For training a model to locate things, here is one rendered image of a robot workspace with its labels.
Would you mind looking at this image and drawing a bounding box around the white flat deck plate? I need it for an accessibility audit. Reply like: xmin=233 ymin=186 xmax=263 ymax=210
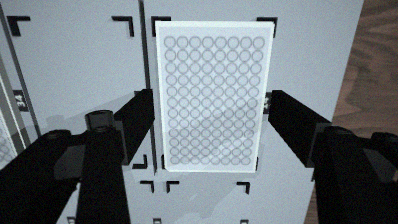
xmin=249 ymin=0 xmax=364 ymax=224

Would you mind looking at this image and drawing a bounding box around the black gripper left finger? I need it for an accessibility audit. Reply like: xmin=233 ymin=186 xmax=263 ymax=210
xmin=0 ymin=89 xmax=155 ymax=224

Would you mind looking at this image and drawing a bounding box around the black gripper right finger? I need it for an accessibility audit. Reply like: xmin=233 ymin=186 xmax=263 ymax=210
xmin=268 ymin=90 xmax=398 ymax=224

